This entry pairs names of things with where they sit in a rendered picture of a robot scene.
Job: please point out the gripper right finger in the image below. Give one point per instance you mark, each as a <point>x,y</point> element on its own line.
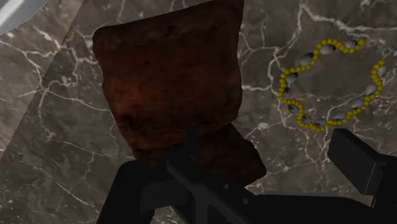
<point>356,158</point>

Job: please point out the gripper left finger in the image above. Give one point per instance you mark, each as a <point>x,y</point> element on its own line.
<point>198,189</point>

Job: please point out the dark brown rough slab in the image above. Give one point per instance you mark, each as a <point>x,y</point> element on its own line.
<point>170,77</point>

